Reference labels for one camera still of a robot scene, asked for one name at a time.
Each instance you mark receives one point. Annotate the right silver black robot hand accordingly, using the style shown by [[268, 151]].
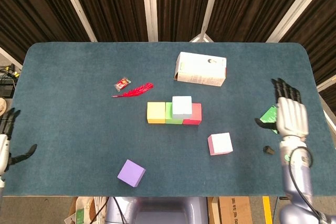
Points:
[[291, 119]]

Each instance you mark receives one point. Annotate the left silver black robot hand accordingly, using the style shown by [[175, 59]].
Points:
[[4, 153]]

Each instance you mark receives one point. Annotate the red foam cube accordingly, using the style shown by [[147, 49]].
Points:
[[197, 113]]

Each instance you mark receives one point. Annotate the light blue foam cube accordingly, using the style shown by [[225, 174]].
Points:
[[182, 106]]

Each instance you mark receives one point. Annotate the yellow foam cube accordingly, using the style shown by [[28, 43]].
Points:
[[156, 112]]

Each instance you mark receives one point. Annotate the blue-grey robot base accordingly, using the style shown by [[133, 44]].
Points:
[[162, 211]]

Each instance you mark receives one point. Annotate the green foil sachet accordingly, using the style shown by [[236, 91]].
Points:
[[269, 115]]

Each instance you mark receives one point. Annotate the small black cap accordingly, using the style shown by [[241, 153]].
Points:
[[269, 150]]

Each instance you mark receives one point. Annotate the beige straw hat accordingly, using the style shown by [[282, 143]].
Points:
[[2, 106]]

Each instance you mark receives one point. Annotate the black power box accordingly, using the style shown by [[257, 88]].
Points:
[[6, 91]]

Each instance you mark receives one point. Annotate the blue felt table cloth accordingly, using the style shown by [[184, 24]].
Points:
[[65, 129]]

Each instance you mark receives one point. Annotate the pink foam cube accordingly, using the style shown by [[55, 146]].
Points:
[[220, 144]]

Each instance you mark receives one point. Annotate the white printed paper bag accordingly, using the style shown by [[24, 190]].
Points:
[[78, 214]]

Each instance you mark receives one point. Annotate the dark brown curtain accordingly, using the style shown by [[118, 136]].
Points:
[[249, 6], [26, 6], [113, 6], [181, 6], [323, 24]]

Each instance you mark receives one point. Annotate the white printed cardboard box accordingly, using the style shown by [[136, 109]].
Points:
[[200, 69]]

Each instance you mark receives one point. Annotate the brown cardboard box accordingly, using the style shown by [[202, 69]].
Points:
[[236, 212]]

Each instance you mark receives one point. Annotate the green foam cube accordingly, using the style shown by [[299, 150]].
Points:
[[168, 111]]

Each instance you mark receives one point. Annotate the purple foam cube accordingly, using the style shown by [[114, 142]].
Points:
[[131, 173]]

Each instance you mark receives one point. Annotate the red wrapped candy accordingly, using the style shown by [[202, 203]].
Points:
[[122, 84]]

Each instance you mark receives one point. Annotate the red feather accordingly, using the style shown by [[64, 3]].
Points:
[[139, 89]]

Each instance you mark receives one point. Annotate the white frame post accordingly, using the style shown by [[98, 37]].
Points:
[[77, 6], [295, 6], [328, 82], [149, 6], [211, 6], [9, 58]]

